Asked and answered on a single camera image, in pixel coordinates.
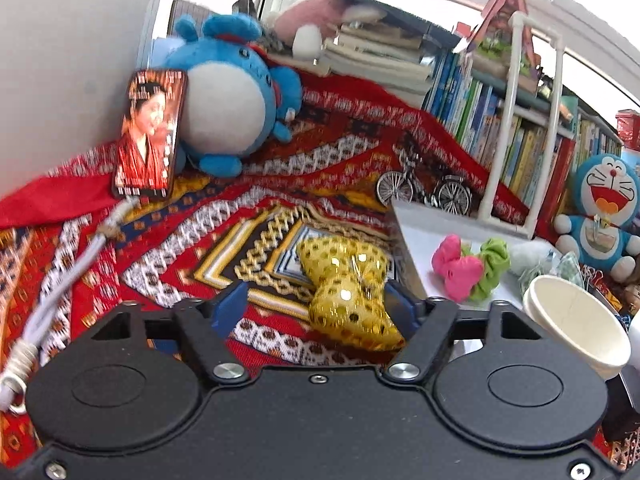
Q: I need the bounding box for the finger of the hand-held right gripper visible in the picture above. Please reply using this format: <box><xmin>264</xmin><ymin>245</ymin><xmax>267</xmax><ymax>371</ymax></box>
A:
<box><xmin>602</xmin><ymin>374</ymin><xmax>640</xmax><ymax>443</ymax></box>

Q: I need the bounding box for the pink scrunchie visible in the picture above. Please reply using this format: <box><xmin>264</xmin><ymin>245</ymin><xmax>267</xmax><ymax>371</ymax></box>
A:
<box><xmin>431</xmin><ymin>234</ymin><xmax>486</xmax><ymax>303</ymax></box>

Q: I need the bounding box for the red patterned blanket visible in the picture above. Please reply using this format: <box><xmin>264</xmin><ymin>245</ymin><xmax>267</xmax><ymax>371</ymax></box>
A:
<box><xmin>0</xmin><ymin>72</ymin><xmax>640</xmax><ymax>466</ymax></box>

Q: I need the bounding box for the gold sequin bow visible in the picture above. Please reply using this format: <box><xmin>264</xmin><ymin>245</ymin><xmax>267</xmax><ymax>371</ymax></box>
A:
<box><xmin>296</xmin><ymin>236</ymin><xmax>406</xmax><ymax>353</ymax></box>

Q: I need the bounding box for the green scrunchie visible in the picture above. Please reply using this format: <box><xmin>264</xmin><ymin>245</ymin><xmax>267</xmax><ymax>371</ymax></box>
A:
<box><xmin>467</xmin><ymin>237</ymin><xmax>511</xmax><ymax>303</ymax></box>

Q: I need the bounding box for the stack of worn books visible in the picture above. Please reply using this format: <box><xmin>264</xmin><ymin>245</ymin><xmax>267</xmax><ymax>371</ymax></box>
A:
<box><xmin>315</xmin><ymin>0</ymin><xmax>461</xmax><ymax>108</ymax></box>

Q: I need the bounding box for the red plastic basket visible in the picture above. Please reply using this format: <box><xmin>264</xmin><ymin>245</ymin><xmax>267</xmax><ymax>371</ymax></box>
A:
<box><xmin>615</xmin><ymin>109</ymin><xmax>640</xmax><ymax>153</ymax></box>

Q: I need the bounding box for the white charging cable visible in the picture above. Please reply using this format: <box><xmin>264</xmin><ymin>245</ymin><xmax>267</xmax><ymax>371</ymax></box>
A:
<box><xmin>0</xmin><ymin>195</ymin><xmax>141</xmax><ymax>416</ymax></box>

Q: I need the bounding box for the white tray box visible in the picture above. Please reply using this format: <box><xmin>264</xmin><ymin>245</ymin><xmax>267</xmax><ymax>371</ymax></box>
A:
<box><xmin>385</xmin><ymin>199</ymin><xmax>566</xmax><ymax>311</ymax></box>

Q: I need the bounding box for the white cotton stuffing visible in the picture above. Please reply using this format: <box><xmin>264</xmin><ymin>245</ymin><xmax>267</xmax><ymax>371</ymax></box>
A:
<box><xmin>509</xmin><ymin>242</ymin><xmax>551</xmax><ymax>277</ymax></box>

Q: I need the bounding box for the blue round plush toy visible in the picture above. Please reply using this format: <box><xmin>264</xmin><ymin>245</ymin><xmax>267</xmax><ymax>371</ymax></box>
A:
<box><xmin>170</xmin><ymin>14</ymin><xmax>304</xmax><ymax>178</ymax></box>

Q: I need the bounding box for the pink plush toy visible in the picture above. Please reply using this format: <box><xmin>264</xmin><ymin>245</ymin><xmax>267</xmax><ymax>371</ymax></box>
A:
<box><xmin>272</xmin><ymin>0</ymin><xmax>388</xmax><ymax>58</ymax></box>

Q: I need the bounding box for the blue cat plush toy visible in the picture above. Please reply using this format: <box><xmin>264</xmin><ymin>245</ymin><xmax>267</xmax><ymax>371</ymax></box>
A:
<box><xmin>554</xmin><ymin>152</ymin><xmax>640</xmax><ymax>283</ymax></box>

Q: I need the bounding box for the paper cup with cat drawing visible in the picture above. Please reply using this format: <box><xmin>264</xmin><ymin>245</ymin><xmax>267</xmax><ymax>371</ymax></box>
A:
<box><xmin>522</xmin><ymin>275</ymin><xmax>632</xmax><ymax>381</ymax></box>

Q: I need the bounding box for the metal bicycle model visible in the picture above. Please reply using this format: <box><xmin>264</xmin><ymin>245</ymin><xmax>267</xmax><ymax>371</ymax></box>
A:
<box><xmin>376</xmin><ymin>147</ymin><xmax>473</xmax><ymax>218</ymax></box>

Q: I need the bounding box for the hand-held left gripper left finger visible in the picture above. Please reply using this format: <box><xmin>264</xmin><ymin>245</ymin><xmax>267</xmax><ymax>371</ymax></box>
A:
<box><xmin>90</xmin><ymin>280</ymin><xmax>249</xmax><ymax>385</ymax></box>

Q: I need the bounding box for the grey cloth toy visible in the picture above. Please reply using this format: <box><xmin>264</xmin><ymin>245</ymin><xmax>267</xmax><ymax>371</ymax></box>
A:
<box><xmin>232</xmin><ymin>0</ymin><xmax>291</xmax><ymax>56</ymax></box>

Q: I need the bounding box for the smartphone with lit screen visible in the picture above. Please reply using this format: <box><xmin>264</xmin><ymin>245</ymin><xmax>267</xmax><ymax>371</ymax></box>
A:
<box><xmin>111</xmin><ymin>69</ymin><xmax>188</xmax><ymax>201</ymax></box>

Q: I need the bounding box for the grey chair back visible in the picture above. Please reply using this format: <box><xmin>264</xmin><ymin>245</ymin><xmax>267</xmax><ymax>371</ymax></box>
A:
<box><xmin>170</xmin><ymin>0</ymin><xmax>213</xmax><ymax>36</ymax></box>

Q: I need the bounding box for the paper house model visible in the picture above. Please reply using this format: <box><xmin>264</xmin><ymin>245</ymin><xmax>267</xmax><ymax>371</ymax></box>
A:
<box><xmin>452</xmin><ymin>0</ymin><xmax>543</xmax><ymax>96</ymax></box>

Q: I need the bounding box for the white pipe frame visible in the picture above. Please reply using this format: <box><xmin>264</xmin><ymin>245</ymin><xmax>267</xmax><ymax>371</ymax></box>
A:
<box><xmin>475</xmin><ymin>12</ymin><xmax>566</xmax><ymax>241</ymax></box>

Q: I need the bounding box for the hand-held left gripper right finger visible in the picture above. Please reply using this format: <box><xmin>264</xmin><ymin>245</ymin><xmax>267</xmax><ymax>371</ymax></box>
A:
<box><xmin>382</xmin><ymin>280</ymin><xmax>548</xmax><ymax>386</ymax></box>

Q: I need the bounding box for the row of colourful books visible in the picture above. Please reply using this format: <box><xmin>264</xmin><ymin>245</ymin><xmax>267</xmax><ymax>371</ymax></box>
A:
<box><xmin>422</xmin><ymin>50</ymin><xmax>623</xmax><ymax>231</ymax></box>

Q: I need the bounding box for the long-haired doll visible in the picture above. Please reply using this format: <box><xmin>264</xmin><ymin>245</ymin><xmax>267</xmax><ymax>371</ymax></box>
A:
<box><xmin>617</xmin><ymin>282</ymin><xmax>640</xmax><ymax>318</ymax></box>

